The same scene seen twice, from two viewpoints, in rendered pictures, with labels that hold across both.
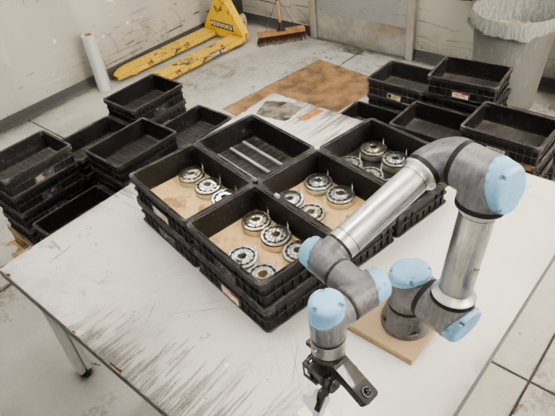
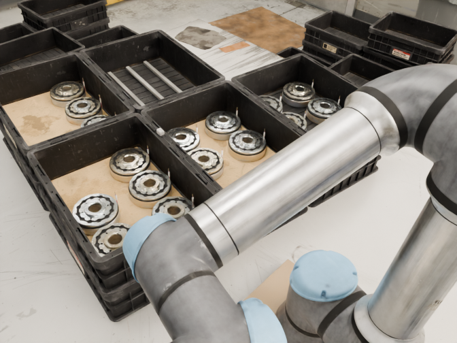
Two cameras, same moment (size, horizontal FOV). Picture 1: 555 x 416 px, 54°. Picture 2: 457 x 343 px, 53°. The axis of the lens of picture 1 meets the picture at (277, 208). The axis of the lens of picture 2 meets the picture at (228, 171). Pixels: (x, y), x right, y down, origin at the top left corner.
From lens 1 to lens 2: 0.72 m
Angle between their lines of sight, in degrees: 3
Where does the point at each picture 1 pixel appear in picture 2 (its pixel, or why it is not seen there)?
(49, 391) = not seen: outside the picture
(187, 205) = (50, 129)
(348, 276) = (200, 317)
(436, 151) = (411, 85)
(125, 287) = not seen: outside the picture
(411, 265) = (328, 263)
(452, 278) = (394, 308)
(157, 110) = (75, 23)
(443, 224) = (371, 197)
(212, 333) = (38, 311)
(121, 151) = (23, 60)
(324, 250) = (166, 248)
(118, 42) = not seen: outside the picture
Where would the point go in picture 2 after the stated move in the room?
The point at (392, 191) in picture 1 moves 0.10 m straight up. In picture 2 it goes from (318, 150) to (334, 75)
